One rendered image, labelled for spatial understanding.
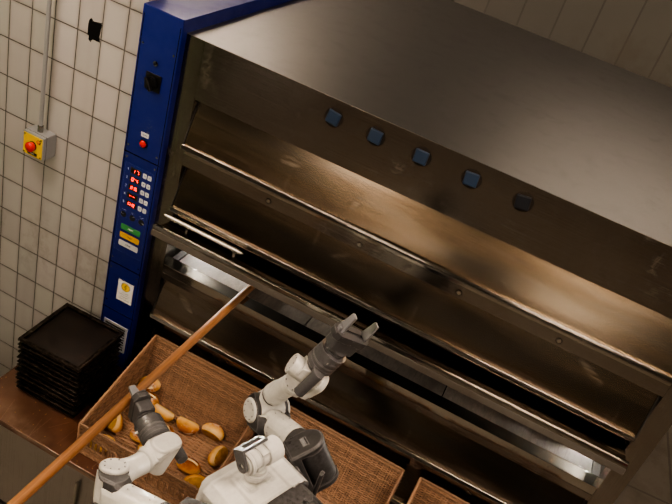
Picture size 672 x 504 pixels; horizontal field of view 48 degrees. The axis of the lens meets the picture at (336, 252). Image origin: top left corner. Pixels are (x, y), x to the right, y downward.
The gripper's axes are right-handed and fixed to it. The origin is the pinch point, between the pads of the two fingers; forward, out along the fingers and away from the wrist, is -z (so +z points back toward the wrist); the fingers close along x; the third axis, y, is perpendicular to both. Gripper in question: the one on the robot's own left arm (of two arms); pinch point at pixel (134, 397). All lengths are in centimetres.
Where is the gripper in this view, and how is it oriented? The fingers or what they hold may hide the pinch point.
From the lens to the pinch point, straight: 245.7
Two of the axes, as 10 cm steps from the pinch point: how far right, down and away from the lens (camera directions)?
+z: 5.4, 5.9, -6.0
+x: -2.7, 8.0, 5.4
